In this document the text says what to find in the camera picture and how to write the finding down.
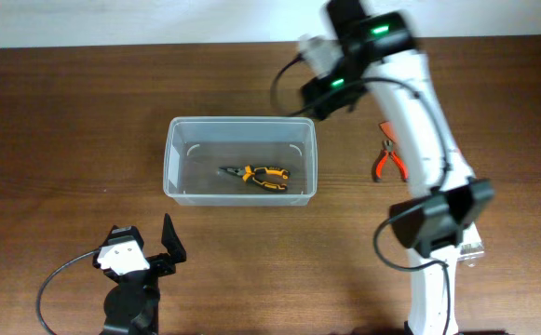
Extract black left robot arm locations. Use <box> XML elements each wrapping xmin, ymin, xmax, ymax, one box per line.
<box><xmin>93</xmin><ymin>215</ymin><xmax>187</xmax><ymax>335</ymax></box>

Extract coloured screwdriver set box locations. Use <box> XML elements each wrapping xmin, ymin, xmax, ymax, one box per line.
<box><xmin>457</xmin><ymin>223</ymin><xmax>485</xmax><ymax>267</ymax></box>

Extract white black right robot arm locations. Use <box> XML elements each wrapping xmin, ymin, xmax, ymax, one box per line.
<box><xmin>299</xmin><ymin>0</ymin><xmax>494</xmax><ymax>335</ymax></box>

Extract clear plastic container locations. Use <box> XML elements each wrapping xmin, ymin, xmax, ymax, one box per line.
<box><xmin>163</xmin><ymin>116</ymin><xmax>318</xmax><ymax>207</ymax></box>

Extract red handled cutting pliers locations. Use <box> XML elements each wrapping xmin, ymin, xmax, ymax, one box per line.
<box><xmin>372</xmin><ymin>140</ymin><xmax>409</xmax><ymax>182</ymax></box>

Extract yellow black long-nose pliers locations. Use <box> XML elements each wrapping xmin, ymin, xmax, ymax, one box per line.
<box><xmin>219</xmin><ymin>165</ymin><xmax>291</xmax><ymax>193</ymax></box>

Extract orange scraper wooden handle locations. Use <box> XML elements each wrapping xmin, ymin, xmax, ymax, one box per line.
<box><xmin>379</xmin><ymin>121</ymin><xmax>396</xmax><ymax>141</ymax></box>

